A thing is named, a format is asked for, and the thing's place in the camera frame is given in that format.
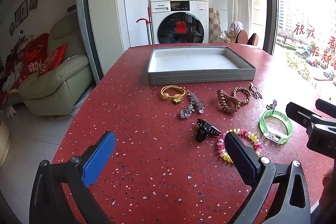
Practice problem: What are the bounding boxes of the silver hand-shaped pendant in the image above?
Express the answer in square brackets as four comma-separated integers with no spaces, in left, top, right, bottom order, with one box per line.
[249,83,260,99]

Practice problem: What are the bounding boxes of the red blanket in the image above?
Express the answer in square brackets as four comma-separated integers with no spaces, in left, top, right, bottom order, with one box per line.
[0,33,50,109]

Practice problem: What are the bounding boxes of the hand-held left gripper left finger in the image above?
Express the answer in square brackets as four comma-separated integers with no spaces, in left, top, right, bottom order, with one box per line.
[29,131,116,224]

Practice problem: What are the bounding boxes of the checkered bag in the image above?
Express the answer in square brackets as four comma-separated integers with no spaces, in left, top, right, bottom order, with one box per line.
[209,7,221,43]

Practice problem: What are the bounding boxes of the pale green sofa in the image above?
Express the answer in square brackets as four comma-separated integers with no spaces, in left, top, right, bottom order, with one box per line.
[18,14,93,116]

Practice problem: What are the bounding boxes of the yellow beaded bracelet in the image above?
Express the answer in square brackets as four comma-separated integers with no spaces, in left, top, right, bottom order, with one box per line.
[161,85,187,104]

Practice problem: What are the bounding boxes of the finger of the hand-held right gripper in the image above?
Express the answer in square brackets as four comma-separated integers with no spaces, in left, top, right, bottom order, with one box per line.
[315,99,336,115]
[286,102,319,132]

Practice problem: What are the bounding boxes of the brown spiral hair tie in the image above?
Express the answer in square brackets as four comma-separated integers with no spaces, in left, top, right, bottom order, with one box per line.
[217,89,243,112]

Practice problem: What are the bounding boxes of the red cushion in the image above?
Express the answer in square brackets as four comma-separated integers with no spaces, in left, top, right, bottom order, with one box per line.
[38,43,68,77]

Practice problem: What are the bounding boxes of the green translucent bracelet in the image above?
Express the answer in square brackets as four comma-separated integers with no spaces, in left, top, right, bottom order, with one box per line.
[259,109,293,145]

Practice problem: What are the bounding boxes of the grey tray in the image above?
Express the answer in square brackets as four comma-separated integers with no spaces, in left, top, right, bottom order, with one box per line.
[147,47,257,86]

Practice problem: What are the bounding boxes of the large picture frame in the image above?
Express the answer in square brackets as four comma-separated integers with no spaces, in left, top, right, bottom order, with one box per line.
[14,0,28,28]

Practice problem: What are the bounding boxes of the silver heart pendant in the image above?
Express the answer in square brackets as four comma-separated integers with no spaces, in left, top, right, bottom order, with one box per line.
[180,106,195,119]

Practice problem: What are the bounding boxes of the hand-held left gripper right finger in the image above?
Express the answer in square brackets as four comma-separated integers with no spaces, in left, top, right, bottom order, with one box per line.
[224,132,311,224]

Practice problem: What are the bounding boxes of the red window stickers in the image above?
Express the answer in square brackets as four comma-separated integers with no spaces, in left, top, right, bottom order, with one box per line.
[293,21,336,72]

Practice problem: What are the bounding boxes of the pink yellow spiral hair tie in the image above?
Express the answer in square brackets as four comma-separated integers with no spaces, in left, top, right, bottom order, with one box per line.
[216,129,262,164]

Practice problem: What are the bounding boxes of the white cloth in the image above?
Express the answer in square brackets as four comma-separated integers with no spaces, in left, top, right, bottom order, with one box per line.
[220,21,244,43]

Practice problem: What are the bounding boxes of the brown braided bracelet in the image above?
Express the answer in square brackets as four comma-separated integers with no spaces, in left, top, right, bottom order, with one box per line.
[232,87,252,102]

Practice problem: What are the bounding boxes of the silver hair clip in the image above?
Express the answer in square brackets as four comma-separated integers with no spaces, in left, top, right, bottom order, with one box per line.
[188,92,205,114]

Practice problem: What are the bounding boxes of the person's right hand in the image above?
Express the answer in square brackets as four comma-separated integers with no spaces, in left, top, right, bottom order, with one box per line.
[324,169,336,189]

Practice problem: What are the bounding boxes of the black claw clip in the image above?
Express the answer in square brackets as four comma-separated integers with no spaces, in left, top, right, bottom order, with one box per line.
[194,118,221,141]

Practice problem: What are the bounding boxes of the white washing machine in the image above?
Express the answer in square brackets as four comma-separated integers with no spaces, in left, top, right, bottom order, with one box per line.
[150,0,210,45]

